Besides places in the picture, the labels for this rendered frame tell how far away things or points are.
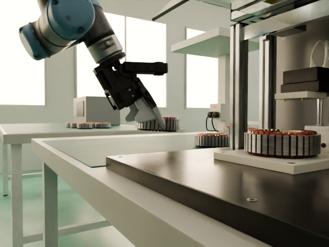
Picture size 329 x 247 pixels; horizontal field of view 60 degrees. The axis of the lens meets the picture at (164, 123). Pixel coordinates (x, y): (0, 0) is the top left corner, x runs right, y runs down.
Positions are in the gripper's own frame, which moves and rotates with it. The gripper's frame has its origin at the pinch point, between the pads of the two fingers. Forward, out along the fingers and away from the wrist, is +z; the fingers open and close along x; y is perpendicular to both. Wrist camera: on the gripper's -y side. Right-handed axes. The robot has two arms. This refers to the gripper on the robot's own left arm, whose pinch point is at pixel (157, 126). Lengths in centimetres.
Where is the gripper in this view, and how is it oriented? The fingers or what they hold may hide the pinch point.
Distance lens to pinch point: 72.7
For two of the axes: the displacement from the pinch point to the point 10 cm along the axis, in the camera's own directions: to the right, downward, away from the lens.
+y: -8.2, 5.1, -2.8
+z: 4.7, 8.6, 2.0
